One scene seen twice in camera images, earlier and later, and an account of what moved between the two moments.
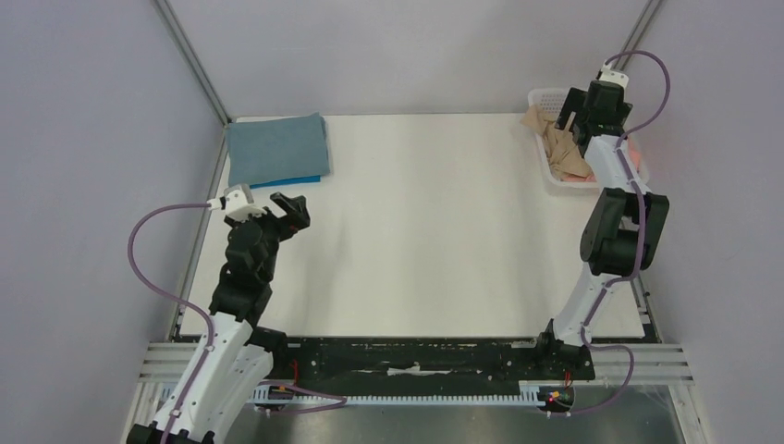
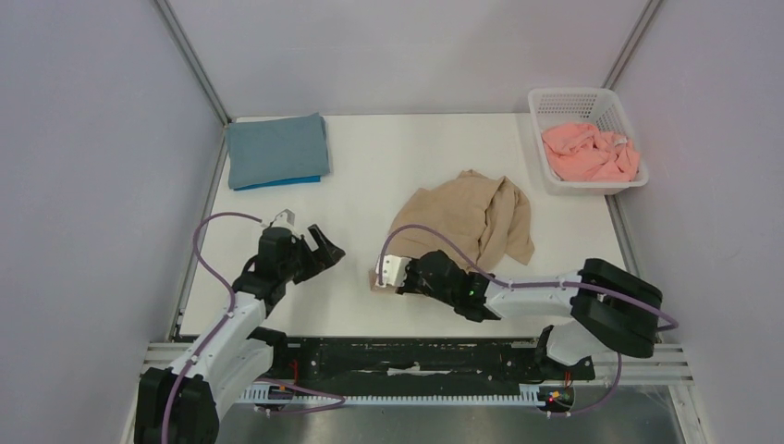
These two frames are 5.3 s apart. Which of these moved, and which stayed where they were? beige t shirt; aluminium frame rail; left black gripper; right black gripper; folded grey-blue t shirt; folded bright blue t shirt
Moved: left black gripper; right black gripper; beige t shirt
Stayed: folded grey-blue t shirt; folded bright blue t shirt; aluminium frame rail
